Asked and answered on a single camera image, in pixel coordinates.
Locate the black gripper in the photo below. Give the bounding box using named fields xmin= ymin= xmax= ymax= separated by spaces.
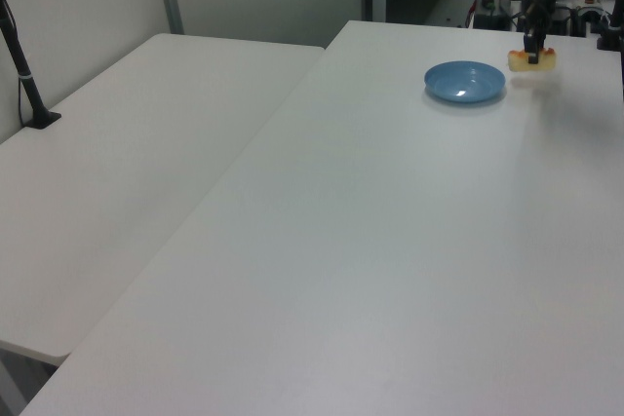
xmin=523 ymin=0 xmax=551 ymax=65

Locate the orange glazed bread loaf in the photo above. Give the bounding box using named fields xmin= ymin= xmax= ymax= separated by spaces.
xmin=507 ymin=47 xmax=559 ymax=74

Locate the black electronics box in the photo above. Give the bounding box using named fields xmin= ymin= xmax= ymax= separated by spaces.
xmin=474 ymin=10 xmax=512 ymax=31

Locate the blue round plate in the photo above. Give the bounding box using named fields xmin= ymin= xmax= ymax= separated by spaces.
xmin=423 ymin=60 xmax=508 ymax=106

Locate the black camera stand clamp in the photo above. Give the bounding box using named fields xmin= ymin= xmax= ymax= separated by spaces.
xmin=593 ymin=0 xmax=624 ymax=53

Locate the black camera stand pole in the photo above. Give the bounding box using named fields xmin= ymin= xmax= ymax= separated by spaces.
xmin=0 ymin=0 xmax=63 ymax=132

